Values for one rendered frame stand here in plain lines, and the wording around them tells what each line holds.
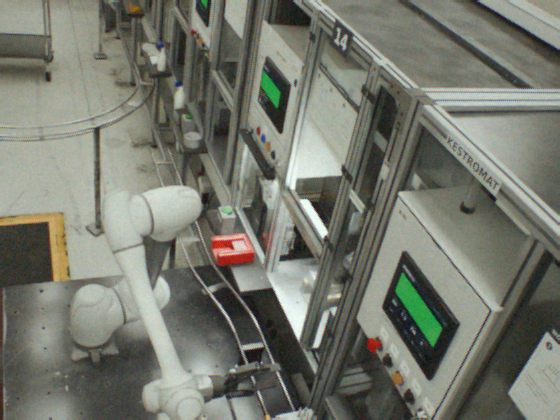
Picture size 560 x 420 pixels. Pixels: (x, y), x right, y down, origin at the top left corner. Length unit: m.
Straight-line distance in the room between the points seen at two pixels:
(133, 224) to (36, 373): 0.84
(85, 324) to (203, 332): 0.51
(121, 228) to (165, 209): 0.15
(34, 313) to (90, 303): 0.41
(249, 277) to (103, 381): 0.70
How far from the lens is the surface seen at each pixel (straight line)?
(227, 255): 2.50
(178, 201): 1.90
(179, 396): 1.72
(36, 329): 2.60
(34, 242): 4.03
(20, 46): 6.12
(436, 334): 1.44
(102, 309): 2.32
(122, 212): 1.84
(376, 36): 1.90
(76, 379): 2.42
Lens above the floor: 2.60
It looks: 36 degrees down
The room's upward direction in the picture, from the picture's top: 11 degrees clockwise
